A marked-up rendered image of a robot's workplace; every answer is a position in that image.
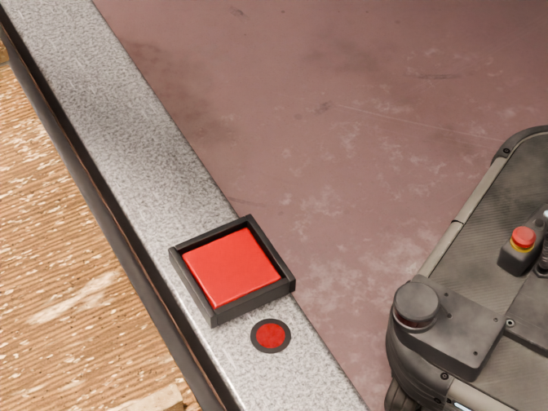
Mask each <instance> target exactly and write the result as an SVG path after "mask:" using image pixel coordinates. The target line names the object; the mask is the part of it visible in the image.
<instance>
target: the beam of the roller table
mask: <svg viewBox="0 0 548 411"><path fill-rule="evenodd" d="M0 21H1V23H2V25H3V27H4V29H5V30H6V31H7V33H8V35H9V37H10V39H11V40H12V42H13V44H14V45H15V48H16V49H17V51H18V52H19V54H20V56H21V58H22V59H23V61H24V63H25V64H26V66H27V68H28V69H29V71H30V73H31V74H32V76H33V79H34V80H35V82H36V83H37V84H38V87H39V89H40V90H41V92H42V93H43V95H44V97H45V99H46V101H47V103H48V104H49V105H50V107H51V109H52V111H53V113H54V114H55V116H56V118H57V119H58V121H59V123H60V125H61V126H62V128H63V129H64V132H65V134H66V135H67V136H68V138H69V140H70V142H71V144H72V145H73V147H74V148H75V150H76V152H77V154H78V156H79V157H80V159H81V160H82V163H83V164H84V166H85V167H86V169H87V171H88V173H89V174H90V176H91V178H92V179H93V181H94V183H95V185H96V187H97V188H98V189H99V192H100V194H101V195H102V197H103V199H104V200H105V202H106V204H107V205H108V208H109V209H110V210H111V212H112V214H113V216H114V218H115V219H116V220H117V223H118V224H119V226H120V228H121V230H122V231H123V233H124V234H125V236H126V239H127V240H128V241H129V243H130V245H131V247H132V249H133V250H134V252H135V253H136V255H137V257H138V259H139V261H140V262H141V264H142V265H143V267H144V269H145V271H146V273H147V274H148V276H149V278H150V279H151V281H152V283H153V284H154V286H155V288H156V289H157V292H158V293H159V294H160V296H161V299H162V300H163V302H164V304H165V305H166V307H167V309H168V310H169V312H170V314H171V315H172V317H173V319H174V320H175V323H176V324H177V326H178V327H179V329H180V331H181V333H182V335H183V336H184V338H185V339H186V341H187V343H188V345H189V346H190V348H191V349H192V352H193V354H194V355H195V357H196V358H197V360H198V362H199V364H200V365H201V367H202V369H203V370H204V372H205V374H206V376H207V378H208V379H209V380H210V383H211V384H212V386H213V388H214V389H215V391H216V393H217V394H218V396H219V398H220V399H221V401H222V403H223V405H224V407H225V409H226V410H227V411H371V410H370V409H369V407H368V405H367V404H366V403H365V402H364V400H363V399H362V397H361V396H360V394H359V392H358V391H357V390H356V388H355V387H354V385H353V384H352V382H351V381H350V379H349V378H348V376H347V375H346V374H345V372H344V371H343V369H342V367H341V366H340V364H339V363H338V362H337V360H336V359H335V358H334V356H333V354H332V353H331V351H330V350H329V348H328V347H327V346H326V344H325V342H324V341H323V339H322V338H321V337H320V335H319V334H318V333H317V331H316V329H315V328H314V326H313V325H312V323H311V322H310V321H309V319H308V318H307V316H306V315H305V313H304V312H303V310H302V308H301V307H300V306H299V305H298V303H297V301H296V300H295V298H294V297H293V295H292V294H291V293H288V294H287V295H285V296H283V297H281V298H278V299H276V300H274V301H272V302H270V303H267V304H265V305H263V306H261V307H258V308H256V309H254V310H253V311H250V312H247V313H246V314H244V315H242V316H238V317H237V318H235V319H233V320H230V321H228V322H226V323H224V324H222V325H217V327H215V328H213V329H211V328H210V327H209V326H208V324H207V322H206V320H205V318H204V317H203V315H202V314H201V312H200V311H199V309H198V307H197V305H196V304H195V303H194V301H193V299H192V297H191V295H190V294H189V292H188V291H187V289H186V287H185V286H184V284H183V282H182V281H181V279H180V278H179V275H178V274H177V272H176V271H175V269H174V268H173V266H172V264H171V263H170V260H169V253H168V249H169V248H170V247H172V246H175V245H177V244H179V243H182V242H184V241H187V240H189V239H191V238H193V237H195V236H199V235H201V234H203V233H205V232H208V231H210V230H212V229H215V228H217V227H220V226H222V225H224V224H226V223H230V222H231V221H233V220H236V219H239V218H240V217H239V216H238V214H237V213H236V211H235V210H234V209H233V208H232V206H231V204H230V203H229V201H228V199H227V198H226V197H225V196H224V194H223V193H222V191H221V190H220V188H219V186H218V185H217V183H216V182H215V181H214V179H213V178H212V176H211V175H210V173H209V171H208V170H207V169H206V168H205V166H204V165H203V163H202V162H201V160H200V158H199V157H198V155H197V154H196V153H195V151H194V150H193V149H192V147H191V145H190V144H189V142H188V141H187V140H186V138H185V137H184V135H183V133H182V132H181V130H180V129H179V128H178V127H177V125H176V124H175V122H174V120H173V119H172V117H171V116H170V114H169V113H168V112H167V110H166V109H165V107H164V106H163V104H162V103H161V101H160V100H159V99H158V97H157V95H156V94H155V92H154V91H153V89H152V87H151V86H150V85H149V84H148V82H147V81H146V79H145V78H144V76H143V74H142V73H141V72H140V71H139V69H138V67H137V66H136V65H135V63H134V61H133V60H132V59H131V57H130V56H129V54H128V53H127V51H126V49H125V48H124V46H123V45H122V44H121V43H120V41H119V40H118V38H117V36H116V35H115V33H114V32H113V31H112V29H111V28H110V26H109V25H108V23H107V22H106V20H105V19H104V17H103V16H102V15H101V13H100V12H99V10H98V8H97V7H96V5H95V4H94V3H93V2H92V0H0ZM267 318H273V319H278V320H281V321H283V322H284V323H286V324H287V325H288V327H289V329H290V332H291V341H290V343H289V346H288V347H287V348H286V349H285V350H283V351H281V352H278V353H275V354H267V353H263V352H261V351H258V350H257V349H256V348H255V347H254V346H253V345H252V343H251V341H250V331H251V330H252V328H253V326H254V325H255V324H256V323H257V322H259V321H261V320H263V319H267Z"/></svg>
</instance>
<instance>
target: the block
mask: <svg viewBox="0 0 548 411"><path fill-rule="evenodd" d="M120 411H184V410H183V397H182V396H181V393H180V391H179V388H178V386H177V385H176V384H172V385H170V386H168V387H166V388H164V389H161V390H160V391H157V392H155V393H153V394H151V395H150V396H147V397H144V398H143V399H142V400H140V401H138V402H136V403H135V404H133V405H131V406H129V407H127V408H125V409H122V410H120Z"/></svg>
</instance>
